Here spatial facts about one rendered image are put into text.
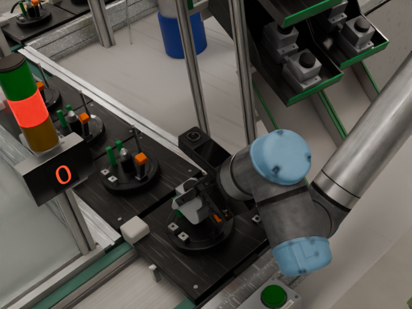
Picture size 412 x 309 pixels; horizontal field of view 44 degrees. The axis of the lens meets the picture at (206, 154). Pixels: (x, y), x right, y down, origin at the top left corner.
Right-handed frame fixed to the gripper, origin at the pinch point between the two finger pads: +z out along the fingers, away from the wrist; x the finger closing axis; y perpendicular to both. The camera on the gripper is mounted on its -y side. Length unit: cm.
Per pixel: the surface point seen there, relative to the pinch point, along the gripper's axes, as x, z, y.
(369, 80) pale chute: 48.5, -5.7, 2.7
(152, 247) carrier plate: -9.9, 9.5, 5.4
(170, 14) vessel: 54, 57, -51
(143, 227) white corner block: -8.6, 11.1, 1.0
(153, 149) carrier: 9.3, 27.5, -12.7
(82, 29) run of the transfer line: 39, 93, -72
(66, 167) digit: -18.0, -3.7, -15.7
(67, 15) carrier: 38, 95, -80
